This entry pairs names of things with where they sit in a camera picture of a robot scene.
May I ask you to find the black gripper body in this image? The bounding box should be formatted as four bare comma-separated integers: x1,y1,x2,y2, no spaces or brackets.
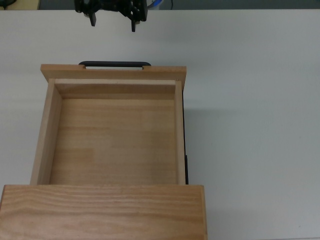
98,0,123,12

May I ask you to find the black drawer handle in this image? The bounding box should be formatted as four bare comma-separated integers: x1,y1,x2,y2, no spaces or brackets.
78,60,152,71

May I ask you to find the wooden drawer with handle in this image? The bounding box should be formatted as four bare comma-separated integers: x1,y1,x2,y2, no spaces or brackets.
29,60,190,187

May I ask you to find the wooden two-drawer cabinet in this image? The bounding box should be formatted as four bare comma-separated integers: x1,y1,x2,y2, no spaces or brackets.
0,184,209,240

